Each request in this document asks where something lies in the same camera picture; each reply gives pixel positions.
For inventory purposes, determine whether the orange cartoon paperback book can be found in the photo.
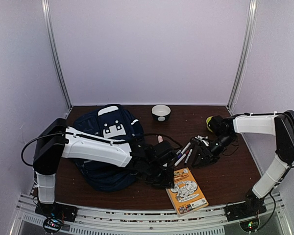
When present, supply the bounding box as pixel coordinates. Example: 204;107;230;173
166;167;209;217

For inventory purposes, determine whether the white marker red cap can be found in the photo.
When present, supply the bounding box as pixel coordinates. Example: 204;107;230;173
184;148;193;165

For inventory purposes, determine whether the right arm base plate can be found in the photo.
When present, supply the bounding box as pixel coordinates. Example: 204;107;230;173
224;202;267;221

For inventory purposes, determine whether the front aluminium rail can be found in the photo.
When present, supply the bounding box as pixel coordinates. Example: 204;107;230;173
8;193;294;235

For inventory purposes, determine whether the white marker dark cap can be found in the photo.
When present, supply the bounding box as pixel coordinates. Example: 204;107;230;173
174;153;187;167

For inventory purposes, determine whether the left aluminium frame post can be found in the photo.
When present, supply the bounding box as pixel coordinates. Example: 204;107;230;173
41;0;73;110

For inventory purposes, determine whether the aluminium frame post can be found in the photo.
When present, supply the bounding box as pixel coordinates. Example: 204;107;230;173
227;0;259;112
41;0;73;110

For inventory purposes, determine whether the white marker black cap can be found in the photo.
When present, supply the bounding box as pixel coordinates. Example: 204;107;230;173
180;142;191;155

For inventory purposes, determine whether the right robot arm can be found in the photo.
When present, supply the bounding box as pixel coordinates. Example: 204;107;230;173
192;110;294;216

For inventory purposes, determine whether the lime green bowl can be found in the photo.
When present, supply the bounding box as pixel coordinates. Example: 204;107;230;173
206;116;213;133

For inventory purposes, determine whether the small pink glue bottle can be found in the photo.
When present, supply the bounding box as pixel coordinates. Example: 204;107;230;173
157;136;163;143

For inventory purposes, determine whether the navy blue student backpack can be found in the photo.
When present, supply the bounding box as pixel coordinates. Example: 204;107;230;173
72;104;144;192

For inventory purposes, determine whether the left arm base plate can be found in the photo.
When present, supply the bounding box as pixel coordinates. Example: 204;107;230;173
35;203;78;222

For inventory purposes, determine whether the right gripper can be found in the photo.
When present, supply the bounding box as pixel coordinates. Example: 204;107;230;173
192;134;235;168

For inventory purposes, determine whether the right aluminium frame post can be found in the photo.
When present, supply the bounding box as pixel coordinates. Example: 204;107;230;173
227;0;259;112

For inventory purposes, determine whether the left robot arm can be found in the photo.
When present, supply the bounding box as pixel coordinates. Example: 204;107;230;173
31;118;175;217

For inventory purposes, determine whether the black and white bowl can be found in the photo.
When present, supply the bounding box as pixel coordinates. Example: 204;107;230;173
151;104;171;122

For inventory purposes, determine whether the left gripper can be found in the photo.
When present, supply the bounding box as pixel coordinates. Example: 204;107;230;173
144;161;175;188

